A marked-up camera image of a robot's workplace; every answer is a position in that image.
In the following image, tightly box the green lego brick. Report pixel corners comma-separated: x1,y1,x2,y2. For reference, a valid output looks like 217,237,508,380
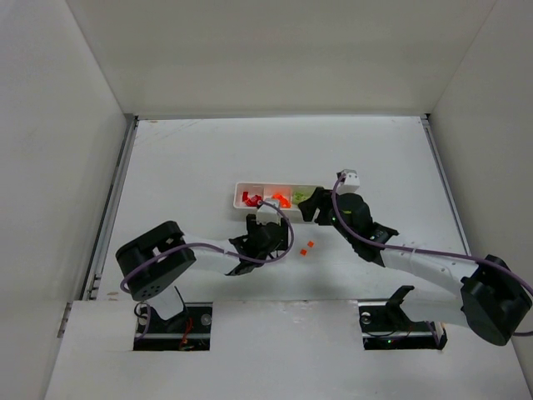
291,191,311,205

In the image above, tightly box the red half-round lego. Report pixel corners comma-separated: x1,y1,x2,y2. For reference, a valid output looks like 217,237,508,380
244,195,262,207

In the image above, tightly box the orange round lego disc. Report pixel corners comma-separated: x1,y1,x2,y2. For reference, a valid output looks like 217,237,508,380
271,192,291,208

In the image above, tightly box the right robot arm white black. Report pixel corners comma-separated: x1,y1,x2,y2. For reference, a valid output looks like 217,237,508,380
298,187,532,346

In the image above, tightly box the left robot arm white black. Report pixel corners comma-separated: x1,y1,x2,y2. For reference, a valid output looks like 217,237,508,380
116,214,295,321

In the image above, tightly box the white three-compartment tray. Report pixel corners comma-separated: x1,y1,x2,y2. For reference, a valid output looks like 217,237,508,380
233,182,317,223

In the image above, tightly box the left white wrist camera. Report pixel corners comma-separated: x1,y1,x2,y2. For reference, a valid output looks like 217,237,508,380
256,198,281,225

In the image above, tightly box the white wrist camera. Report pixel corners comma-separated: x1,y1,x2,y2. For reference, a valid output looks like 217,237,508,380
336,169,361,194
256,198,281,225

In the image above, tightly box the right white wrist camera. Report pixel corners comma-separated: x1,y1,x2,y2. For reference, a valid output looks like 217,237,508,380
336,169,361,194

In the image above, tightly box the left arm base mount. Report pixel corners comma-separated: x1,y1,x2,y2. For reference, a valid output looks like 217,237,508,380
133,302,213,352

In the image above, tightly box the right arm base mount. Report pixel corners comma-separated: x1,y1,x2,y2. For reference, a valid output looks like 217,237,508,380
358,286,447,351

